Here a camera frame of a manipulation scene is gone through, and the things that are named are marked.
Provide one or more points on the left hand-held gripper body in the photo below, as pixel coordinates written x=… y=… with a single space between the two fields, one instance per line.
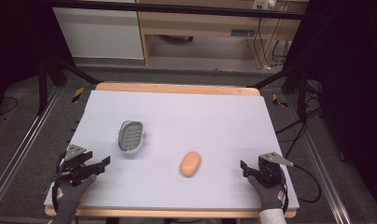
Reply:
x=76 y=161

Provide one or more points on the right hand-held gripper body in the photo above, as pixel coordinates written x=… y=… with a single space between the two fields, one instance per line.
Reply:
x=270 y=169

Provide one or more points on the grey soap dish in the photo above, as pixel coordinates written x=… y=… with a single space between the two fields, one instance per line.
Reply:
x=131 y=137

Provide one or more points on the orange bread roll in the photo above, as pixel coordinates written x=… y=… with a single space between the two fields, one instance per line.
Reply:
x=190 y=164

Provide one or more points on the person's right hand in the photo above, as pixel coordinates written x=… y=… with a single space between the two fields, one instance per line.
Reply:
x=270 y=195

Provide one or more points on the person's left hand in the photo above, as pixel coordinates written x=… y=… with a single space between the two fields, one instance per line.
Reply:
x=70 y=194

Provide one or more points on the white foam mat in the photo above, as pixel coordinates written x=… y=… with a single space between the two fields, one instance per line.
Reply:
x=189 y=118

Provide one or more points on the black metal stand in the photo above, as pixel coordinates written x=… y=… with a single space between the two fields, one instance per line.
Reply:
x=301 y=90
x=43 y=84

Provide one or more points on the wooden table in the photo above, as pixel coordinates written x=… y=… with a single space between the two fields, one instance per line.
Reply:
x=177 y=88

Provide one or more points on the black curtain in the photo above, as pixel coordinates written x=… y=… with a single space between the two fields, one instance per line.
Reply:
x=351 y=93
x=15 y=46

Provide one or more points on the white cabinet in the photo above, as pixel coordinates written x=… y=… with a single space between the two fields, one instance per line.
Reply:
x=99 y=32

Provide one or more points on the wooden desk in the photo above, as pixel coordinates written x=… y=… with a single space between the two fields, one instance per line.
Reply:
x=202 y=23

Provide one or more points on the white power strip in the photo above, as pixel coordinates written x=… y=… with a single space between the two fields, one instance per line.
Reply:
x=264 y=3

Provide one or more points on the metal floor rail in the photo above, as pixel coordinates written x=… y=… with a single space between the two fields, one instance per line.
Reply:
x=25 y=137
x=325 y=174

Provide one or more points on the black horizontal frame bar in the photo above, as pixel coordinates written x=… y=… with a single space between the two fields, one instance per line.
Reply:
x=177 y=8

